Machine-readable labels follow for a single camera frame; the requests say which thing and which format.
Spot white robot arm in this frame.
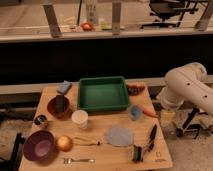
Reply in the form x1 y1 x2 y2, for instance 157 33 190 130
157 62 213 129

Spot green plastic tray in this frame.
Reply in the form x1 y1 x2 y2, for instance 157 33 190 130
77 76 130 112

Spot orange carrot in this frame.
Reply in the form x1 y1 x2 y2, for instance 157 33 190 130
142 107 158 118

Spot small blue cup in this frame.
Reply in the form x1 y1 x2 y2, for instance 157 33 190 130
129 105 142 121

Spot white paper cup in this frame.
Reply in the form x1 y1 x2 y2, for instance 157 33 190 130
71 110 88 129

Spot yellow tongs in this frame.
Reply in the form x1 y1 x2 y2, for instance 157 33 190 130
73 136 100 146

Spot blue sponge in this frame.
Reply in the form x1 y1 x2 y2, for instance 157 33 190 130
57 80 72 94

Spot yellow onion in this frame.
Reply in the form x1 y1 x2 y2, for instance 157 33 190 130
56 135 72 152

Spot black office chair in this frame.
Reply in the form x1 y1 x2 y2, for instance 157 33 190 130
141 0 198 29

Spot dark block in bowl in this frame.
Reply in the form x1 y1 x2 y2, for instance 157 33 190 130
56 95 65 113

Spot silver fork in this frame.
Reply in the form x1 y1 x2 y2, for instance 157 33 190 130
63 158 95 164

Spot brown bowl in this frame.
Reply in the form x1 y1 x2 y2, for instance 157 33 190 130
47 95 70 119

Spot red apple in background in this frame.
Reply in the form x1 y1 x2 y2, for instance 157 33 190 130
81 22 93 31

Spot small dark tin can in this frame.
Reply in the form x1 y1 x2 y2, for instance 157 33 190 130
34 115 48 129

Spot purple bowl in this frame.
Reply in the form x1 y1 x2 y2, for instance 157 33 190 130
23 130 55 161

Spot black chair at left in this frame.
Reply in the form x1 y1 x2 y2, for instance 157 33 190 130
0 133 25 171

